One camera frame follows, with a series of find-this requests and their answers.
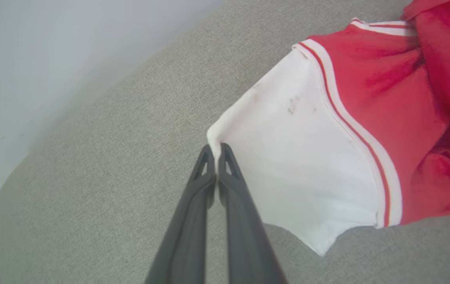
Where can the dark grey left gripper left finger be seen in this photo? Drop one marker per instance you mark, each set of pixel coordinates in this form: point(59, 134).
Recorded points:
point(189, 221)

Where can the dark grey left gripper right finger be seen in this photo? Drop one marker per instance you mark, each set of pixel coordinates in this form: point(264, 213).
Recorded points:
point(240, 228)

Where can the red and white shirt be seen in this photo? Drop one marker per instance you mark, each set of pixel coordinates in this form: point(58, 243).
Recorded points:
point(308, 157)

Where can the grey fabric sofa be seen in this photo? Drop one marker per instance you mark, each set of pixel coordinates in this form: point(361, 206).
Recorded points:
point(110, 177)

